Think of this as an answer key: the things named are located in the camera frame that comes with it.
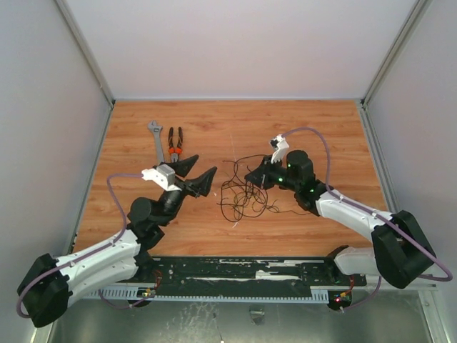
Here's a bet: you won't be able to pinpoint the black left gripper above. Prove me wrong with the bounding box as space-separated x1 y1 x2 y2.
159 156 219 227

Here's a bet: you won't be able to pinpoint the black zip tie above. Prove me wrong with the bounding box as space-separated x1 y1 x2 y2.
244 181 256 202

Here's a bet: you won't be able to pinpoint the black and yellow wire bundle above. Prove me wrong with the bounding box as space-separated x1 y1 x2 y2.
217 153 313 223

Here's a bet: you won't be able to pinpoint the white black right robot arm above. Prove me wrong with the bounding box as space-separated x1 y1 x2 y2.
245 150 435 289

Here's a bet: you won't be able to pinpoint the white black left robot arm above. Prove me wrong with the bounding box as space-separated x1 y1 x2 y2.
16 155 217 328

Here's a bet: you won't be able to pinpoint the orange black pliers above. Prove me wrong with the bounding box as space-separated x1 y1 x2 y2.
168 126 184 162

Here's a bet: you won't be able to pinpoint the silver adjustable wrench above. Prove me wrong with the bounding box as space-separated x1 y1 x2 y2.
148 120 165 164

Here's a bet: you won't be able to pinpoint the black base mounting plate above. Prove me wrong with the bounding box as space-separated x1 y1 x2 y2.
128 256 367 299

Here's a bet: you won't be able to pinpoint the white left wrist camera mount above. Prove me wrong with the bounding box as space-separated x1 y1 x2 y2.
141 164 181 192

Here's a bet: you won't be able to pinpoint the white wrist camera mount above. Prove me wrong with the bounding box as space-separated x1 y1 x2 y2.
141 164 181 192
270 134 289 164

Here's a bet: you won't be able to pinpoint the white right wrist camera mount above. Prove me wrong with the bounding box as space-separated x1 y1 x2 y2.
270 134 289 164

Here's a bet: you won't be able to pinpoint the grey slotted cable duct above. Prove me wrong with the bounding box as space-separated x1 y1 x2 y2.
84 284 329 304

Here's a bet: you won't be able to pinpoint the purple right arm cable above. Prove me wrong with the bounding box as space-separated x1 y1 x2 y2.
285 127 453 314

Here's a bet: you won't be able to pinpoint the aluminium frame rail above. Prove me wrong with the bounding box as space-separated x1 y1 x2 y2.
356 0 438 290

